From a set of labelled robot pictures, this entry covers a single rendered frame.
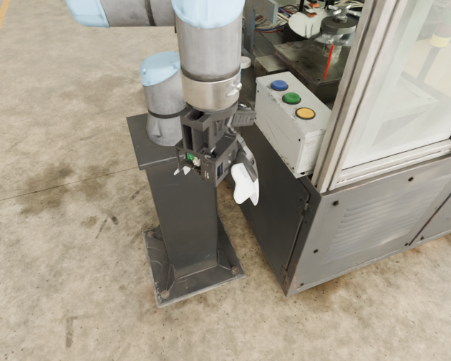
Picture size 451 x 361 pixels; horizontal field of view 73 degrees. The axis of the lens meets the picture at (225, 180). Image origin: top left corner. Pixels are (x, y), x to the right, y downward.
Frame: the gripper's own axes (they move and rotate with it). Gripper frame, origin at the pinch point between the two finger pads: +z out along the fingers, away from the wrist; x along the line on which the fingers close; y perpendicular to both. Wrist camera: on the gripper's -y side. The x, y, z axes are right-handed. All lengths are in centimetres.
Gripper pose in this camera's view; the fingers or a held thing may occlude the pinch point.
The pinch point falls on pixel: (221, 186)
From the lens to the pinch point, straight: 57.3
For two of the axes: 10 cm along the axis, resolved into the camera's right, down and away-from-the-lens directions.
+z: 0.0, 6.8, 7.3
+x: 8.6, 3.7, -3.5
